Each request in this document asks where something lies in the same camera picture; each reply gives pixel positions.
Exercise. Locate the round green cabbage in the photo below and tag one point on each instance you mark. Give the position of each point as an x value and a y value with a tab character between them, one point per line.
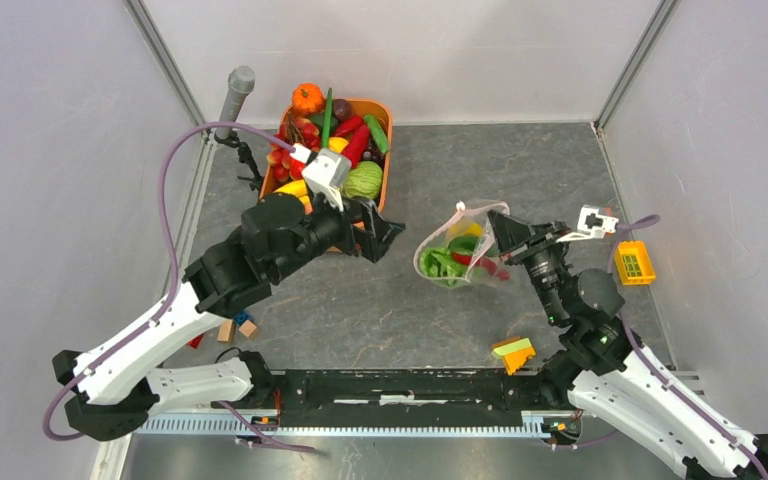
365	180

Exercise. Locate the long green bean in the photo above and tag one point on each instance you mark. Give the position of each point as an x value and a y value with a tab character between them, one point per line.
327	119

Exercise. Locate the dark grape bunch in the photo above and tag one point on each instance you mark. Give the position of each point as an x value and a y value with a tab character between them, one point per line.
373	154

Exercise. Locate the yellow bell pepper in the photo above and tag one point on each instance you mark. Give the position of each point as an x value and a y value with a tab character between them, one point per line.
337	144

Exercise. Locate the clear zip top bag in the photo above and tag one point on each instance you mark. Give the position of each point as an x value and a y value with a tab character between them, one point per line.
476	211

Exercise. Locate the yellow banana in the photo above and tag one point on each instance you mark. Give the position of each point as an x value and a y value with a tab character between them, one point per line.
297	188
468	228

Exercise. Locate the small red block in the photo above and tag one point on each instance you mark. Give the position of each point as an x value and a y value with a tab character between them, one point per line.
195	342

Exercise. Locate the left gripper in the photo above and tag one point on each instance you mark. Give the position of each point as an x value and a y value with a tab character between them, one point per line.
358	234

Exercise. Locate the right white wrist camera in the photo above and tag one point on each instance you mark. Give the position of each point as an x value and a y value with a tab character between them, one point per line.
593	223

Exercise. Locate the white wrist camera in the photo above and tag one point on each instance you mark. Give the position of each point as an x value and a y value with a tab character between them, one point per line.
593	223
324	173

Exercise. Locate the yellow orange toy block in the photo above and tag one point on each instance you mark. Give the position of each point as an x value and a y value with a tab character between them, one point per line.
514	353

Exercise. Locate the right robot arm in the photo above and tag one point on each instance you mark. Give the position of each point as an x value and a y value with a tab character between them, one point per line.
604	368

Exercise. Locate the green zucchini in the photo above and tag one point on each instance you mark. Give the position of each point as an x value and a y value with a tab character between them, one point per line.
377	133

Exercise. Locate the wooden cube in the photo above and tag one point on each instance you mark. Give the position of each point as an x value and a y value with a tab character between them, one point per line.
249	329
226	332

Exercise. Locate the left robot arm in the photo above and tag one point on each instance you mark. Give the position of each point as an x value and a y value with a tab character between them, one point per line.
112	390

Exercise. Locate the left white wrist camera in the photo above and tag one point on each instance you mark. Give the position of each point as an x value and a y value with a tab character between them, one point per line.
324	173

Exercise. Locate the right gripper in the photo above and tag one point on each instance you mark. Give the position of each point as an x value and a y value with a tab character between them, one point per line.
511	233

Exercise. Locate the orange mini pumpkin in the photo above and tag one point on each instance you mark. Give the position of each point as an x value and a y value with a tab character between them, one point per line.
307	99

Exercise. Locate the grey microphone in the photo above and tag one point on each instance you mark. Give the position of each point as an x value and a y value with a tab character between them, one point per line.
241	83

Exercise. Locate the orange plastic basket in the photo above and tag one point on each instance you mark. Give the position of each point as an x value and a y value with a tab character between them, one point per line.
277	173

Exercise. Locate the yellow plastic crate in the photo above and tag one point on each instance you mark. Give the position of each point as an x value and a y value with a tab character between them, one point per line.
633	264

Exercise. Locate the green napa cabbage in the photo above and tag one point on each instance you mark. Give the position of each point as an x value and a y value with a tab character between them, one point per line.
439	265

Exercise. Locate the green avocado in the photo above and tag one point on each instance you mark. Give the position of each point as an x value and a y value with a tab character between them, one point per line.
318	119

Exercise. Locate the dark purple onion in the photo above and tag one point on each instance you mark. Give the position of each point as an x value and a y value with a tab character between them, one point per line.
342	110

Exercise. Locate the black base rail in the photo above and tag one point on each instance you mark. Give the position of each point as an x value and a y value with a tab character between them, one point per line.
435	401

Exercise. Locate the blue toy brick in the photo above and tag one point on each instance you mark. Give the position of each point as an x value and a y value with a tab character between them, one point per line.
242	318

